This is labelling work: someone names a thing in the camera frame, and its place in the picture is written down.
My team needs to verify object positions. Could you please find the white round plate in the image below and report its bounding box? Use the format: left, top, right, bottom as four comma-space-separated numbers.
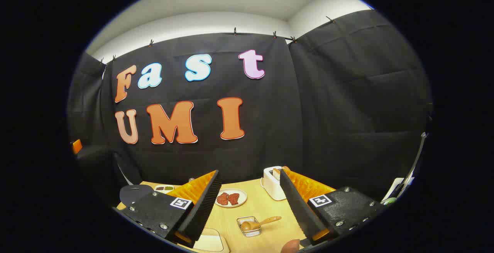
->
215, 188, 247, 208

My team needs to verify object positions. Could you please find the metal wire chopstick holder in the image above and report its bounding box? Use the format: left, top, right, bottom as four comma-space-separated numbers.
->
237, 216, 262, 237

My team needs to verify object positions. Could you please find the clear plastic container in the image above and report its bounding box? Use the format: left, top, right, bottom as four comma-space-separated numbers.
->
181, 228, 231, 253

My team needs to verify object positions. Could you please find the black backdrop cloth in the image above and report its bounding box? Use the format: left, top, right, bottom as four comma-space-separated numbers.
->
68, 9, 433, 207

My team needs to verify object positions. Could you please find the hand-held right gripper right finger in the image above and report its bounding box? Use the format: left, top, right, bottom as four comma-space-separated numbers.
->
279, 166, 386, 248

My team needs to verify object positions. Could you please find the white and green sheet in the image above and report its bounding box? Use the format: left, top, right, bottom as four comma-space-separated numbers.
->
381, 133, 427, 206

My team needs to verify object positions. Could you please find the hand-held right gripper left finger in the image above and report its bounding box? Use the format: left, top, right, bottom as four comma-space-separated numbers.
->
118, 169, 222, 248

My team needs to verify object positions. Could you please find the wooden spoon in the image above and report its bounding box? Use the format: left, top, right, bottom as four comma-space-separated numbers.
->
241, 216, 282, 232

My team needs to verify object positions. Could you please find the white toaster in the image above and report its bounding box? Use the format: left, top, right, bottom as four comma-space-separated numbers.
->
261, 166, 288, 201

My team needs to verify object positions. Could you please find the grey steel rice cooker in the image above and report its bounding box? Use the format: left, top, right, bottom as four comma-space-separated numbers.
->
120, 185, 155, 207

